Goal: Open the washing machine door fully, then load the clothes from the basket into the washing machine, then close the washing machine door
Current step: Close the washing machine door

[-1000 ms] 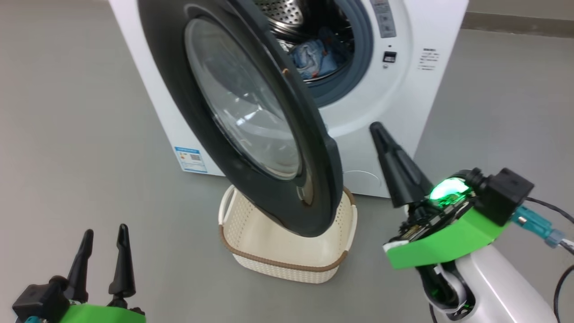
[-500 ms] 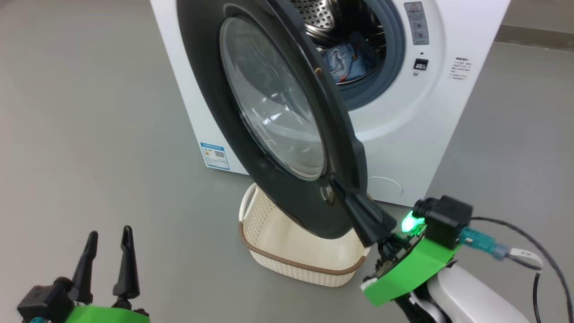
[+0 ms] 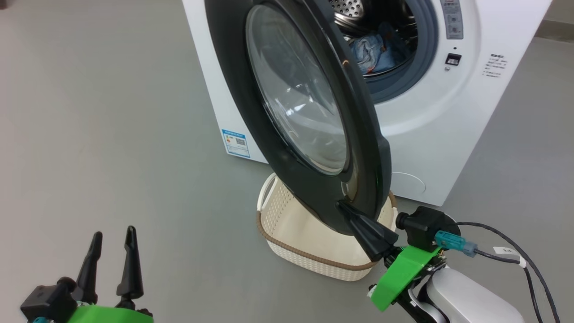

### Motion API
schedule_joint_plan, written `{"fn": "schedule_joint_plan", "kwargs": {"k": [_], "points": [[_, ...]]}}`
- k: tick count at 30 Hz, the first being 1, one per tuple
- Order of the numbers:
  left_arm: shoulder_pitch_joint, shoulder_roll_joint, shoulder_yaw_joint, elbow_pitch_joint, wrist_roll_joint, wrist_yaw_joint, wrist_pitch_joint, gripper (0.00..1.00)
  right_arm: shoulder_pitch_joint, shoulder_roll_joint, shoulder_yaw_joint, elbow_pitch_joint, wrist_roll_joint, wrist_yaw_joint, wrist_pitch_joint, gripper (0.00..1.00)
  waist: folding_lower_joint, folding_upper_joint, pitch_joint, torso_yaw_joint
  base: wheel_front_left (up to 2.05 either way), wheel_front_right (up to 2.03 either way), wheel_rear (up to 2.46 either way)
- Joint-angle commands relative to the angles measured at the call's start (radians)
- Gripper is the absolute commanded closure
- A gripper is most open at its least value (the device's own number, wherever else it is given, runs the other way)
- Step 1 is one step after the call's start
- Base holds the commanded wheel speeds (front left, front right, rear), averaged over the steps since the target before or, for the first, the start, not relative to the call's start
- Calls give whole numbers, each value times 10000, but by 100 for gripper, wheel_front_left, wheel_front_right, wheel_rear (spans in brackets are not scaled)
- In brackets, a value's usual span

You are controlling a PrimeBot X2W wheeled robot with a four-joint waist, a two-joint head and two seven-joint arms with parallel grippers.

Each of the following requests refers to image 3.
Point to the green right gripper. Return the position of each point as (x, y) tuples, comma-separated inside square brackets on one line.
[(399, 278)]

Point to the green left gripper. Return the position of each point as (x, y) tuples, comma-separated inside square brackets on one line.
[(112, 316)]

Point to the blue bear-print garment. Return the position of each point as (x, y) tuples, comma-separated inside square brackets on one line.
[(381, 49)]

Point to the black round glass washer door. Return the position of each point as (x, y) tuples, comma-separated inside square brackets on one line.
[(233, 67)]

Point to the cream perforated laundry basket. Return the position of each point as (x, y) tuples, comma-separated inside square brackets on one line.
[(305, 242)]

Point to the white front-load washing machine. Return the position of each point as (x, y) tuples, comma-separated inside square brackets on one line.
[(430, 125)]

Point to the grey rubber door gasket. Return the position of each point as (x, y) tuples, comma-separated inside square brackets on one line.
[(426, 54)]

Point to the round white filter cover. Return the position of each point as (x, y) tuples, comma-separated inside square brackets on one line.
[(410, 184)]

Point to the blue energy label sticker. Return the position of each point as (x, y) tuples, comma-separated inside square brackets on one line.
[(236, 143)]

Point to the steel washer drum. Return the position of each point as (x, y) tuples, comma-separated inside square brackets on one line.
[(354, 11)]

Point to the grey warning sticker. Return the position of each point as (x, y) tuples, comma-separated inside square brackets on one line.
[(452, 20)]

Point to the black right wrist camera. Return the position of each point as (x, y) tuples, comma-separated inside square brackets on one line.
[(426, 226)]

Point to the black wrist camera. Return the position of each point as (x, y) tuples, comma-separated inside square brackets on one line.
[(426, 226), (47, 300)]

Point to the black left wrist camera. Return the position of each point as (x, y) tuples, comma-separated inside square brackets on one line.
[(47, 300)]

